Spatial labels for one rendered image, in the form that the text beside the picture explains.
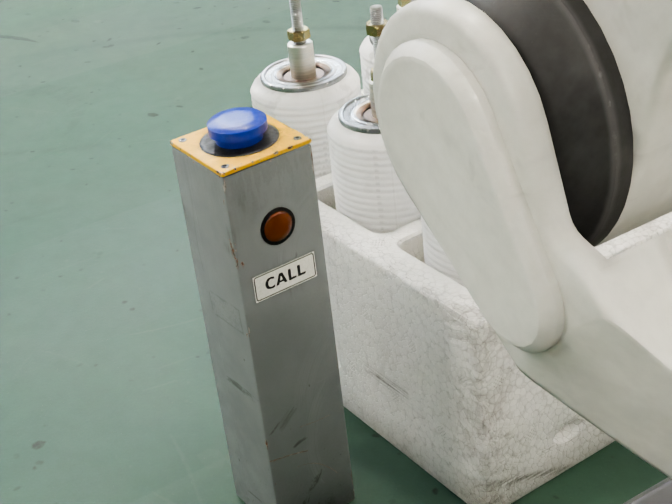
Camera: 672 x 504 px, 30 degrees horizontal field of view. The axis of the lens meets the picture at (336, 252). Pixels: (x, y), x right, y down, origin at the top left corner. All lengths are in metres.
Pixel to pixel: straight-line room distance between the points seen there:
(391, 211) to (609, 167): 0.50
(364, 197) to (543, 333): 0.49
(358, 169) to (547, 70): 0.49
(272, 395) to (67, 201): 0.67
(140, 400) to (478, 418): 0.36
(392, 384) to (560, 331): 0.49
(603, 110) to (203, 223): 0.41
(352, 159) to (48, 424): 0.37
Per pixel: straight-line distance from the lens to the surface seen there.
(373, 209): 0.99
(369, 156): 0.97
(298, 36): 1.08
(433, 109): 0.52
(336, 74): 1.08
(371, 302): 0.97
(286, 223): 0.84
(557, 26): 0.50
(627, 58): 0.50
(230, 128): 0.82
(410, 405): 0.99
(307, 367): 0.90
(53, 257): 1.40
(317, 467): 0.96
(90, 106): 1.77
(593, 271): 0.50
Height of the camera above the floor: 0.66
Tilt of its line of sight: 30 degrees down
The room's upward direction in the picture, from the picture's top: 7 degrees counter-clockwise
